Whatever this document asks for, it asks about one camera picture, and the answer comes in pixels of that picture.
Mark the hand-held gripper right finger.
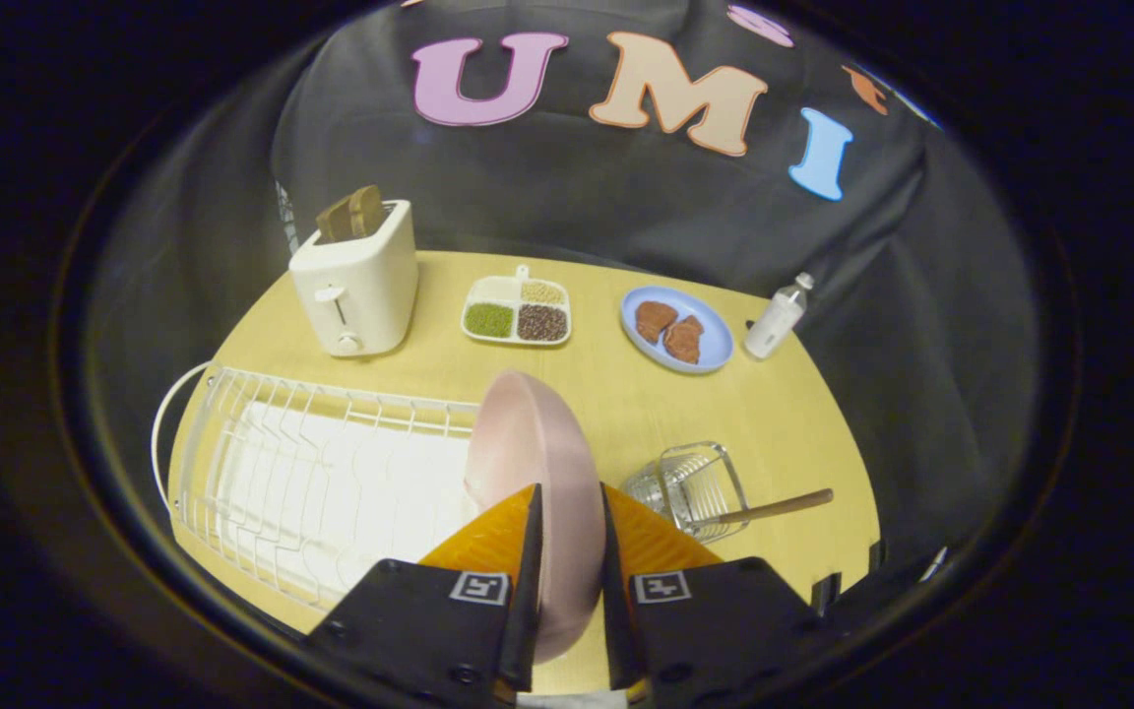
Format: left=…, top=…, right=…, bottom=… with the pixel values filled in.
left=598, top=483, right=824, bottom=706

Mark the pink plate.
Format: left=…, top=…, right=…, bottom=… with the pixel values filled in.
left=465, top=370, right=607, bottom=665

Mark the white plastic bottle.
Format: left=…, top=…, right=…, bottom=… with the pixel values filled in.
left=744, top=273, right=815, bottom=360

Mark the black backdrop cloth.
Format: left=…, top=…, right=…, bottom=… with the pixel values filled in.
left=270, top=0, right=1039, bottom=592

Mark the brown toast slice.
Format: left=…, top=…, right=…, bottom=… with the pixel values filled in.
left=316, top=195, right=353, bottom=245
left=347, top=185, right=386, bottom=239

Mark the brown meat piece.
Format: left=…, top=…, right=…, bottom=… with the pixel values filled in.
left=663, top=315, right=705, bottom=365
left=635, top=301, right=679, bottom=345

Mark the white divided tray with grains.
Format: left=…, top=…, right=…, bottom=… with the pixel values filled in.
left=461, top=265, right=573, bottom=347

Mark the white toaster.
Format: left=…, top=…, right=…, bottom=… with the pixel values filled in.
left=288, top=200, right=419, bottom=357

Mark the wooden handled spoon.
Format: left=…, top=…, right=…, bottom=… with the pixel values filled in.
left=715, top=488, right=835, bottom=527

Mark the white wire dish rack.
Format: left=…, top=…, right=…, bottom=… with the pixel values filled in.
left=152, top=361, right=485, bottom=613

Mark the clear wire basket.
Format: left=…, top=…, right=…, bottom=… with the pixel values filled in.
left=623, top=441, right=751, bottom=545

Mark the blue plate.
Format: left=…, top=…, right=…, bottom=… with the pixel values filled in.
left=620, top=286, right=734, bottom=375

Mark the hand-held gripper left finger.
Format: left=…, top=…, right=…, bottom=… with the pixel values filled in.
left=307, top=483, right=544, bottom=708

